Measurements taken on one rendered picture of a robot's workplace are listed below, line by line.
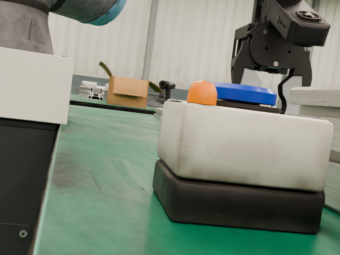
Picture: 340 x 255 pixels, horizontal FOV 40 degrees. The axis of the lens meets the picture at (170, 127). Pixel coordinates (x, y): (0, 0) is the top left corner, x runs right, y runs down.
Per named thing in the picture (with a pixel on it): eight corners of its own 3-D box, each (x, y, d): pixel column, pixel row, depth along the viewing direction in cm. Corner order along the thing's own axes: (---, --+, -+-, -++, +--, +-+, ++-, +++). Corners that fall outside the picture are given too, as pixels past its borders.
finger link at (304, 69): (309, 105, 61) (304, 38, 60) (314, 106, 59) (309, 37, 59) (274, 110, 60) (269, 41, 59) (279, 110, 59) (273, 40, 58)
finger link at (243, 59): (252, 107, 60) (275, 43, 60) (257, 107, 58) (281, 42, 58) (219, 94, 59) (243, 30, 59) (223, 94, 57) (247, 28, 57)
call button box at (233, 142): (151, 188, 31) (163, 94, 30) (289, 202, 32) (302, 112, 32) (169, 222, 23) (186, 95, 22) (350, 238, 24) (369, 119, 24)
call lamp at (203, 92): (184, 101, 24) (187, 78, 24) (211, 104, 24) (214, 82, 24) (189, 102, 23) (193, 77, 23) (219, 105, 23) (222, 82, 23)
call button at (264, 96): (198, 113, 29) (202, 81, 29) (259, 121, 29) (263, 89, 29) (213, 116, 25) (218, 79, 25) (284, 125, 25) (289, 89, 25)
